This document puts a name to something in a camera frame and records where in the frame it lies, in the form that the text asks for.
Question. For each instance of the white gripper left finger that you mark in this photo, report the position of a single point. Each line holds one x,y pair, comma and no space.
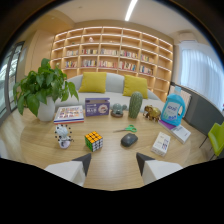
70,170

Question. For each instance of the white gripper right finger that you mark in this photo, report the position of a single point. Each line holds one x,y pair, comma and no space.
156,169

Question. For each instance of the white spotted figurine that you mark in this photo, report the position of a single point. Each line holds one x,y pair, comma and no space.
63,134

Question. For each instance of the golden elephant figurine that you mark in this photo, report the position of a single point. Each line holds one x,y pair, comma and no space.
152,112

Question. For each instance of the small white box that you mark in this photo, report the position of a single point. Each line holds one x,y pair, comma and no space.
161,143

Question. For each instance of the colourful puzzle cube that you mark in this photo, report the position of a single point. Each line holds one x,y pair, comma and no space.
93,141

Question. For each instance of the dark grey computer mouse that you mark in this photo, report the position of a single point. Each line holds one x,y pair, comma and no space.
129,139

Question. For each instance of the white book with purple cover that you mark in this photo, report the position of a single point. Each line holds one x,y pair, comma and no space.
178,131

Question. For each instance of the colourful picture book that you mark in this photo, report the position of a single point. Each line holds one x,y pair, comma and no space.
69,114

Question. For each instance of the blue detergent bottle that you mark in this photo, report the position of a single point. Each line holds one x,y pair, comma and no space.
172,110

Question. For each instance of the white plant pot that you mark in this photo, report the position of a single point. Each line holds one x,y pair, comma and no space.
46,109

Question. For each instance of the tall green ceramic cactus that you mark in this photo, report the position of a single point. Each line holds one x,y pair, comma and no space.
135,105

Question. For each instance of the lime green chair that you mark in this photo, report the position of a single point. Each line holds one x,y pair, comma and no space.
216,137

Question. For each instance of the purple cardboard box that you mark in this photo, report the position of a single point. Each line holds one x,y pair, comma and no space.
97,106

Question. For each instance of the small round cactus ornament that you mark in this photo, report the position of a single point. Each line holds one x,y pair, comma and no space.
117,109

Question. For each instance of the yellow cushion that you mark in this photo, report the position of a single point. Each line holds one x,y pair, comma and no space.
135,86
93,82

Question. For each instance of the green potted plant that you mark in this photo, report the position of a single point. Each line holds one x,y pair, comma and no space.
40,85

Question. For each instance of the grey sofa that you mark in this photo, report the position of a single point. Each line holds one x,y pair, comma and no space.
113,87

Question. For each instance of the white window curtain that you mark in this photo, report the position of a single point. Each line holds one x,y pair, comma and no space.
201,76

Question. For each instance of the wooden bookshelf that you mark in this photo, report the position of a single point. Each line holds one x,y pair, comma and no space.
113,55

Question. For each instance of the white air conditioner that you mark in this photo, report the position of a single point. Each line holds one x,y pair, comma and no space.
187,36

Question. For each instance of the ceiling strip light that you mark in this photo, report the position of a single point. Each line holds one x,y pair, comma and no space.
131,9

